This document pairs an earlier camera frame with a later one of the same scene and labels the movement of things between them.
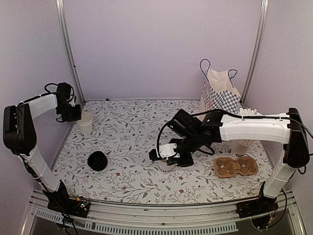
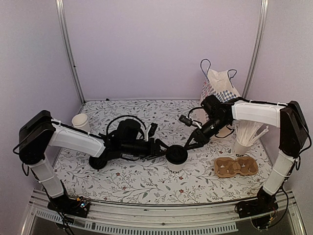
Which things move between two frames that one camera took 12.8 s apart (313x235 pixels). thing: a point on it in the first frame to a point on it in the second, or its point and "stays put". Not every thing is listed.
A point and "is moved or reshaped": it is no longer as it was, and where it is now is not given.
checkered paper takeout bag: x=217 y=93 stays put
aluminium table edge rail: x=101 y=209 stays put
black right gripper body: x=187 y=162 to x=205 y=137
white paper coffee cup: x=164 y=167 to x=177 y=169
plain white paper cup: x=85 y=124 is moved or reshaped
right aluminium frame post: x=261 y=32 stays put
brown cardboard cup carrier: x=227 y=167 stays put
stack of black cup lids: x=97 y=161 stays put
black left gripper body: x=69 y=113 to x=149 y=151
